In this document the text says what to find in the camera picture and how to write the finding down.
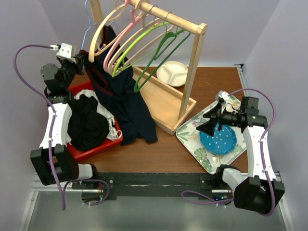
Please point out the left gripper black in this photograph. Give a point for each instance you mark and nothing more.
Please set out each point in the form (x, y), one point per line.
(78, 64)

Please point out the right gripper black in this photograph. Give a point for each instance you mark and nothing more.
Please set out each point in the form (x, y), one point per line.
(209, 127)

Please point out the navy tank top red trim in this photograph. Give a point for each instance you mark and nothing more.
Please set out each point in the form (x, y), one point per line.
(117, 95)

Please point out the light blue wire hanger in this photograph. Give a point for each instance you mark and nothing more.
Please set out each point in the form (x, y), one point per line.
(95, 17)

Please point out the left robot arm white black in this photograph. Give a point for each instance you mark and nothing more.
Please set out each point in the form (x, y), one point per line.
(53, 160)

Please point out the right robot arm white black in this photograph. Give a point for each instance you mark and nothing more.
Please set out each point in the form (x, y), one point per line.
(259, 191)

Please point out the natural wooden hanger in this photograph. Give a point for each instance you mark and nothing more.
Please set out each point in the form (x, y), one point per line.
(95, 48)

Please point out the wooden hanger rack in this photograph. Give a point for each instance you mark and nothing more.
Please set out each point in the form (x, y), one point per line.
(168, 106)

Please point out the lime green hanger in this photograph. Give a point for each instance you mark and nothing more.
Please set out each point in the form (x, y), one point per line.
(120, 64)

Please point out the pink plastic hanger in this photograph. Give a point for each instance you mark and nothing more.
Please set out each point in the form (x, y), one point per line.
(134, 20)

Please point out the beige plastic hanger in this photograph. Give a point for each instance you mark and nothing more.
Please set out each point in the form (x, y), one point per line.
(143, 26)

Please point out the dark green hanger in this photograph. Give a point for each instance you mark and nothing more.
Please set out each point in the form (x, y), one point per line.
(168, 39)

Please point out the blue dotted plate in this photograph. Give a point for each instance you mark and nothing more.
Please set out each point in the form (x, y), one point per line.
(223, 141)

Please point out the floral leaf tray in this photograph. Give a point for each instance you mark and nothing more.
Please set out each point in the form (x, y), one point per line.
(190, 138)

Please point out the black garment in bin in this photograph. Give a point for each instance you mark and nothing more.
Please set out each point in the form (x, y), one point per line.
(87, 128)

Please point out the white divided dish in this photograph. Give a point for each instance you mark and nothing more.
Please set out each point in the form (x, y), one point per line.
(172, 73)

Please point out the white garment in bin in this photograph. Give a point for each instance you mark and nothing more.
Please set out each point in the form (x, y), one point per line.
(113, 132)

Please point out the red plastic bin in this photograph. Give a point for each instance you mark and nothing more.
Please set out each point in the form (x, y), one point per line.
(107, 144)

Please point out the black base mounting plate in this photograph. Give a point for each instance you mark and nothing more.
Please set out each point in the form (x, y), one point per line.
(161, 184)

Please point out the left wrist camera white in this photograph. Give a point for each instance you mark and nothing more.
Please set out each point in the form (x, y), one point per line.
(63, 50)

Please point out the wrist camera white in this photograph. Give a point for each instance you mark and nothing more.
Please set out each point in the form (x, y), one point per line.
(222, 97)
(63, 50)

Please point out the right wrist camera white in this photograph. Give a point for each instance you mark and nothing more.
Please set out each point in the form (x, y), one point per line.
(222, 97)

